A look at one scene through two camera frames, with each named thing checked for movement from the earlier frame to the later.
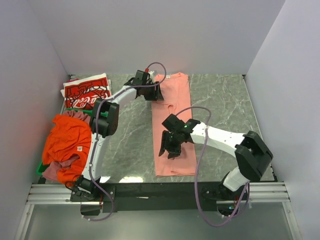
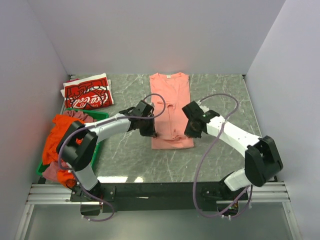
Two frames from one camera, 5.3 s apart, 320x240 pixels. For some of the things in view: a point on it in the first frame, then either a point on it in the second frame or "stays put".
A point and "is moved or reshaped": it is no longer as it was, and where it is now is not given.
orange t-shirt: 68,136 stays put
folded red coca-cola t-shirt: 81,93 stays put
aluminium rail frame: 268,193 stays put
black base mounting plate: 159,197 stays put
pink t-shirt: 175,89 is moved or reshaped
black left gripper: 155,96 → 151,131
